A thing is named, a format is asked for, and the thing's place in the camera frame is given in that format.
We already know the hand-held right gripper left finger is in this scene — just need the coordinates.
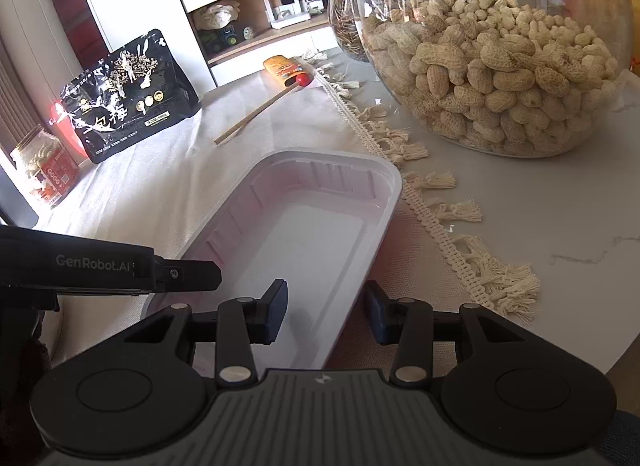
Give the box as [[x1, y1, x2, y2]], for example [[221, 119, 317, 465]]
[[135, 278, 289, 381]]

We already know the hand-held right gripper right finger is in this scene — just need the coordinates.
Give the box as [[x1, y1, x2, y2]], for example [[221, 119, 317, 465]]
[[362, 280, 506, 381]]

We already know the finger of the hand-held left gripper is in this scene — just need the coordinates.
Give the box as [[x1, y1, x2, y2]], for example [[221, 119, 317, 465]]
[[152, 258, 223, 293]]

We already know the white rectangular plastic tray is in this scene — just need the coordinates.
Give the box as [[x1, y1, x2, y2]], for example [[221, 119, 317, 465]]
[[141, 147, 404, 371]]

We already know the peanut jar with gold lid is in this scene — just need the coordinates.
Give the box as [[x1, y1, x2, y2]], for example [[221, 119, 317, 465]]
[[10, 125, 82, 210]]

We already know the white fringed tablecloth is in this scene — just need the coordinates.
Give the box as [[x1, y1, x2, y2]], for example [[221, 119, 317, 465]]
[[35, 46, 543, 377]]

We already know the red object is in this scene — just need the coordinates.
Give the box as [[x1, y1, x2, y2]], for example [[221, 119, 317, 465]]
[[47, 100, 90, 157]]

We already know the wooden stick with red ball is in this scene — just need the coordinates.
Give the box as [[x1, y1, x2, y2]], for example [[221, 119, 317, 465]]
[[214, 73, 313, 147]]

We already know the black snack bag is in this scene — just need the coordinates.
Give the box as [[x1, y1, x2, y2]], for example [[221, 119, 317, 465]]
[[59, 28, 202, 165]]

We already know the yellow cartoon packet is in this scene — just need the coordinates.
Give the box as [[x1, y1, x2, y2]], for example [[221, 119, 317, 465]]
[[263, 56, 307, 87]]

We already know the green toy tractor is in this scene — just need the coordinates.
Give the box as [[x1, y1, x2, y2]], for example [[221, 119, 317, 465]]
[[197, 26, 241, 54]]

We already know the white plastic bag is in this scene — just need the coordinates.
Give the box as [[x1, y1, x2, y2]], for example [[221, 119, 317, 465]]
[[192, 3, 241, 31]]

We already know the white router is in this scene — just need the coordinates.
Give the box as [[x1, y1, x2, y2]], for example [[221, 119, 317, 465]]
[[262, 0, 313, 29]]

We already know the glass bowl of peanuts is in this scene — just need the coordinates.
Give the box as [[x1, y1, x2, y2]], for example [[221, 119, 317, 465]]
[[348, 0, 635, 159]]

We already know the glass jar of dried strips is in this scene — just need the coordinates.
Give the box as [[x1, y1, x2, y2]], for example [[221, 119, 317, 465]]
[[327, 0, 371, 64]]

